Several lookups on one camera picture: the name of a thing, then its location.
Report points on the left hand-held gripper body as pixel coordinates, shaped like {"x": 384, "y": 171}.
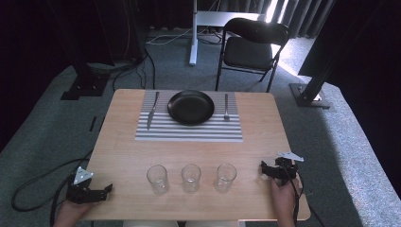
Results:
{"x": 81, "y": 192}

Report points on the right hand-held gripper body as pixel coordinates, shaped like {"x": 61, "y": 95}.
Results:
{"x": 286, "y": 170}

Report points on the person's left hand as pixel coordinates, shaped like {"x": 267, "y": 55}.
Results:
{"x": 70, "y": 215}

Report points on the person's right hand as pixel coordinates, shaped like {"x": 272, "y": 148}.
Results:
{"x": 283, "y": 201}

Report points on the clear drinking glass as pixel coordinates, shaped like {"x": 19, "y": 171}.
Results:
{"x": 157, "y": 179}
{"x": 190, "y": 178}
{"x": 225, "y": 178}

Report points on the black tape strip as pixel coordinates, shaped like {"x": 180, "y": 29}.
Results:
{"x": 92, "y": 124}

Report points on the silver fork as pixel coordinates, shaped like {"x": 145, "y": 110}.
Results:
{"x": 226, "y": 108}

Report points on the black slanted stand with base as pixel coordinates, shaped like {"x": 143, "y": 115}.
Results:
{"x": 310, "y": 94}

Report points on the grey striped placemat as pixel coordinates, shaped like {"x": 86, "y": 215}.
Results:
{"x": 189, "y": 130}

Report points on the silver table knife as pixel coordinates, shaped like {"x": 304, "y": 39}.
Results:
{"x": 153, "y": 111}

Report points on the black plate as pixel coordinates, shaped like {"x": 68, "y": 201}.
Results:
{"x": 190, "y": 107}

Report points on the black stand with square base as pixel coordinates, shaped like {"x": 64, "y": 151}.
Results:
{"x": 85, "y": 83}

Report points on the black folding chair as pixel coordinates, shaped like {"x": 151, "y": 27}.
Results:
{"x": 249, "y": 52}

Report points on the grey curtain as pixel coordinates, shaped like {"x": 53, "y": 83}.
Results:
{"x": 293, "y": 15}

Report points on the white desk frame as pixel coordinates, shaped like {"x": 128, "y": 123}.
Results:
{"x": 217, "y": 19}

